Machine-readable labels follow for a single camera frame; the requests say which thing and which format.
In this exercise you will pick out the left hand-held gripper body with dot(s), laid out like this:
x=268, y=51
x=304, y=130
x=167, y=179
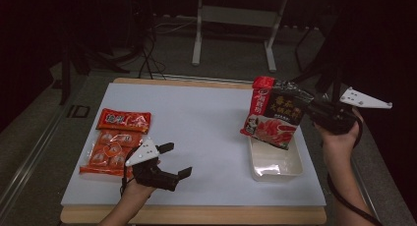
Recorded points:
x=142, y=154

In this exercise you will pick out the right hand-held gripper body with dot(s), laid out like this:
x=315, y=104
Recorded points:
x=337, y=119

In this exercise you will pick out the black and red seasoning packet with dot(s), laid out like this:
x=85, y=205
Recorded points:
x=278, y=114

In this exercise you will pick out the clear bag of orange packs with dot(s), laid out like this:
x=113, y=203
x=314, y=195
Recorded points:
x=105, y=150

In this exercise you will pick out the orange-red snack packet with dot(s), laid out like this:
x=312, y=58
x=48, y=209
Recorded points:
x=124, y=120

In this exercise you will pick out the white divided plastic tray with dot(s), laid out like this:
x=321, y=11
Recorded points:
x=278, y=160

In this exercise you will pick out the person's right hand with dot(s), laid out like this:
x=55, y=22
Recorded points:
x=341, y=140

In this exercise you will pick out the person's left hand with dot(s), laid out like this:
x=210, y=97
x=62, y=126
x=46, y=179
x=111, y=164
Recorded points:
x=139, y=190

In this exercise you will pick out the white table mat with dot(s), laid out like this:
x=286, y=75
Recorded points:
x=203, y=121

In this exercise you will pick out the metal floor strip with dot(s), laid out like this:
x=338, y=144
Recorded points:
x=203, y=78

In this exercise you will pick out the black metal stand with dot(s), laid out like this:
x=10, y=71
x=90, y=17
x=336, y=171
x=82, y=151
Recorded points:
x=65, y=82

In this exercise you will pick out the black floor bracket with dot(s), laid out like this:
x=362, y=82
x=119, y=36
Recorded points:
x=69, y=111

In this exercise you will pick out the metal floor rail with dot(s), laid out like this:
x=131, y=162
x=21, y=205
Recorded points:
x=377, y=199
x=29, y=160

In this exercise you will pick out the white desk frame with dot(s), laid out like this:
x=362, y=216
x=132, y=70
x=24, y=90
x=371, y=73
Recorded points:
x=239, y=16

